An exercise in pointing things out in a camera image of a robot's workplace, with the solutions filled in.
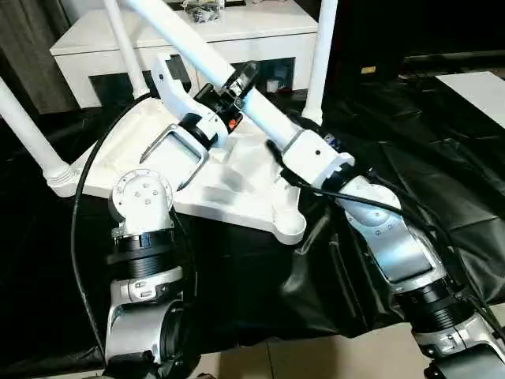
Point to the black and white bundle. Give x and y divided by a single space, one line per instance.
201 10

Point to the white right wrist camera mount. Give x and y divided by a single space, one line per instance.
315 154

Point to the white plastic table top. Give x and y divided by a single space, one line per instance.
244 189

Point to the small yellow label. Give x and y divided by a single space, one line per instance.
367 69

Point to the white plastic table leg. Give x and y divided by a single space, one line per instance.
197 47
321 59
23 122
124 51

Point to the black mat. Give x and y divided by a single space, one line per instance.
256 296

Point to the grey-green curtain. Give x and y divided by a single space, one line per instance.
23 39

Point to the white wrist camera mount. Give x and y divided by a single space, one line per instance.
173 94
315 154

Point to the white plastic bottle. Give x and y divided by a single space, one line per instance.
272 85

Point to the flat white board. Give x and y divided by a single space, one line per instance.
473 94

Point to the white cabinet with glass doors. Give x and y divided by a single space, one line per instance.
256 31

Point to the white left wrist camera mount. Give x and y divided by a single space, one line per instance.
173 94

